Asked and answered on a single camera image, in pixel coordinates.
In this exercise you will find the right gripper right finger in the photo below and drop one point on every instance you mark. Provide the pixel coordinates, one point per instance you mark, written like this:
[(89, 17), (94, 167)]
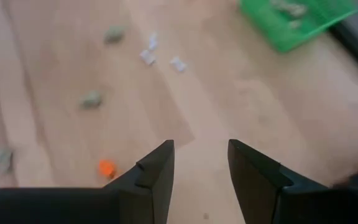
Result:
[(253, 183)]

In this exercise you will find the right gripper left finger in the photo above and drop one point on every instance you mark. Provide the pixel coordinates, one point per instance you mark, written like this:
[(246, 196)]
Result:
[(157, 180)]

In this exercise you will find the small white plastic bone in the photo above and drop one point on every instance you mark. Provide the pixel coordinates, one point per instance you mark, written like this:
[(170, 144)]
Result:
[(152, 40), (147, 57), (178, 64)]

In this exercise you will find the small orange plastic skeleton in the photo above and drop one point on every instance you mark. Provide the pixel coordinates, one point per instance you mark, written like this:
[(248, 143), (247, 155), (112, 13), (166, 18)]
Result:
[(107, 168)]

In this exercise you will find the green skull right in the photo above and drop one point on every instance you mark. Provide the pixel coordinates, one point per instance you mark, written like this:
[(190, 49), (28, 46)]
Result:
[(114, 33)]

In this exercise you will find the green plastic basket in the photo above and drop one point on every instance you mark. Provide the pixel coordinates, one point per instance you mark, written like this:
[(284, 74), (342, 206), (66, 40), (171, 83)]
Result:
[(275, 31)]

